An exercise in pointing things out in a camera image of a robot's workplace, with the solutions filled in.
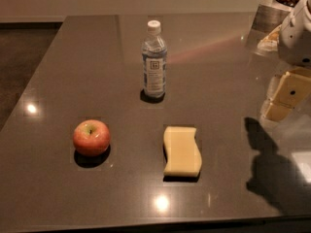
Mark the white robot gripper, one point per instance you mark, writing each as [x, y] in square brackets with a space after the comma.
[295, 38]

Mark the clear blue-label plastic bottle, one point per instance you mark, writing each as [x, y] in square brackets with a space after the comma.
[154, 54]

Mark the yellow white snack packet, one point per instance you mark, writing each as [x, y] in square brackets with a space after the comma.
[270, 41]

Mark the yellow wavy sponge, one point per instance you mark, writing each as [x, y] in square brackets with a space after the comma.
[183, 155]

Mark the red apple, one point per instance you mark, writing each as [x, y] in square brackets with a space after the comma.
[91, 138]

